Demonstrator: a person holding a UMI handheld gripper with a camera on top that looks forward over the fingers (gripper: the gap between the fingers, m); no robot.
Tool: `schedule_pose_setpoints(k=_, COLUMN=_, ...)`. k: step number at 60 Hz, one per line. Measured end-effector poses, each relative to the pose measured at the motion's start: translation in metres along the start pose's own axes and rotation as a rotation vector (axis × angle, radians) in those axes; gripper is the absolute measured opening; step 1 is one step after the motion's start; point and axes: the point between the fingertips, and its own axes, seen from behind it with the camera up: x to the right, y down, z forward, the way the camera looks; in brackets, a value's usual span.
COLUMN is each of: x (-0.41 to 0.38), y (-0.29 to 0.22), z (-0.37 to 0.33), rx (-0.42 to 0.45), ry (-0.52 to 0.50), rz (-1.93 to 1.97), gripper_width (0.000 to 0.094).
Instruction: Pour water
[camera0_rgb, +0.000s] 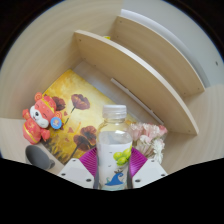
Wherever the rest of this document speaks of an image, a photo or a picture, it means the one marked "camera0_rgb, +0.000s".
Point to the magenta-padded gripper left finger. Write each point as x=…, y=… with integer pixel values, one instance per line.
x=76, y=170

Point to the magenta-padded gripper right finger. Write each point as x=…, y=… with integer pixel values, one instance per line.
x=150, y=170

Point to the clear plastic drink bottle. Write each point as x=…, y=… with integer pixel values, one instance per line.
x=114, y=150

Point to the pink and white flower bouquet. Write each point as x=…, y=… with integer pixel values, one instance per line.
x=150, y=140

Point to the grey textured mug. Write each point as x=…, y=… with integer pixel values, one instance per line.
x=36, y=156

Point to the yellow poppy flower painting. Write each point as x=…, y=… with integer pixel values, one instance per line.
x=80, y=123

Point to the red plush mouse toy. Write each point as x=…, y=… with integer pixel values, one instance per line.
x=38, y=120

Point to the white light bar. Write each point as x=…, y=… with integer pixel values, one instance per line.
x=136, y=100

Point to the wooden shelf unit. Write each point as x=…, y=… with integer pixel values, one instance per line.
x=140, y=73

